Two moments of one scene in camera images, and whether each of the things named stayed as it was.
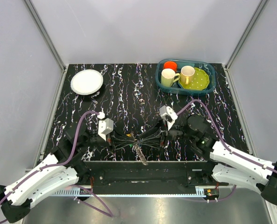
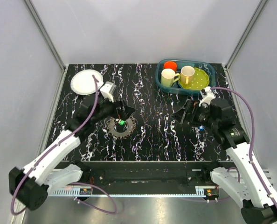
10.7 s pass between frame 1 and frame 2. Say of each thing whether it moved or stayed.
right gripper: moved
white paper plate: stayed
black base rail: stayed
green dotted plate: stayed
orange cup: stayed
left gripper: moved
